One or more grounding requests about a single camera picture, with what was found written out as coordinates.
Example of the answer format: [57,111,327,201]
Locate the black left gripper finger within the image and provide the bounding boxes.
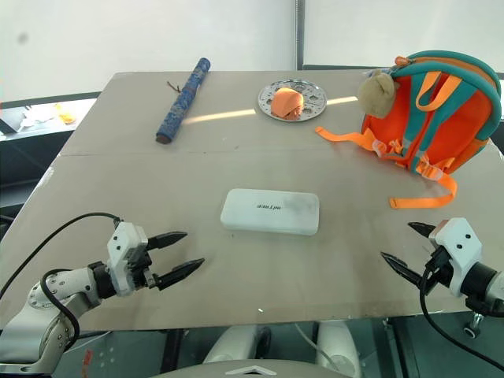
[157,258,206,292]
[146,232,189,250]

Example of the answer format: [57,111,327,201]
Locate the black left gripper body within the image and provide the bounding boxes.
[124,235,163,291]

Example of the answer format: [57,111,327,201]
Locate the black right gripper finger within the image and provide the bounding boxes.
[380,251,426,287]
[407,221,437,239]

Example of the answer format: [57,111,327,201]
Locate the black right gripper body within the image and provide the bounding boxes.
[422,244,453,293]

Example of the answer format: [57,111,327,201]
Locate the white rectangular case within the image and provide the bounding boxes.
[219,187,321,237]

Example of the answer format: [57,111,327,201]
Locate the orange and teal backpack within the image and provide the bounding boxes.
[314,49,503,210]

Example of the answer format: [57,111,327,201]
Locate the black caster wheel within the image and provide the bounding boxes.
[463,310,486,339]

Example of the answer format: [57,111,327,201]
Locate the white rounded robot leg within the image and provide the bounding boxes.
[203,325,272,365]
[316,320,362,378]

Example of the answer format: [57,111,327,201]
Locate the grey robot torso front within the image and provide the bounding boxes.
[155,359,344,378]

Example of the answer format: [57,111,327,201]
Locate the blue patterned rolled scroll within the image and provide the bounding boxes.
[154,57,214,147]

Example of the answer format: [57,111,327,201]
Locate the beige plush bear charm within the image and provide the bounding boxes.
[357,68,396,119]

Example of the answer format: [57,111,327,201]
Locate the black side bench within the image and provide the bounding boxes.
[0,91,102,224]

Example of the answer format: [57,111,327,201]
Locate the small orange object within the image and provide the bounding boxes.
[54,103,77,124]

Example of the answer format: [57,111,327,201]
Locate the silver round metal plate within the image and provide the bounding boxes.
[258,78,329,124]

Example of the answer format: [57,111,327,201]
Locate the white crumpled paper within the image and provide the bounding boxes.
[17,109,57,132]

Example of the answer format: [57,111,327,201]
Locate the orange crumpled cloth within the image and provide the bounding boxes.
[271,87,306,120]

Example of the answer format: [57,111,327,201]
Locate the grey vertical metal pole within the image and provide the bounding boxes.
[295,0,306,72]

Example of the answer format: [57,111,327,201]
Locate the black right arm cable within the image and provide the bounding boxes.
[419,251,504,372]

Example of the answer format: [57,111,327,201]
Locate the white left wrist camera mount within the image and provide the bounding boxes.
[106,221,150,296]

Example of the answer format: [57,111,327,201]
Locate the thin white cable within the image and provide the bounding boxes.
[294,322,340,372]

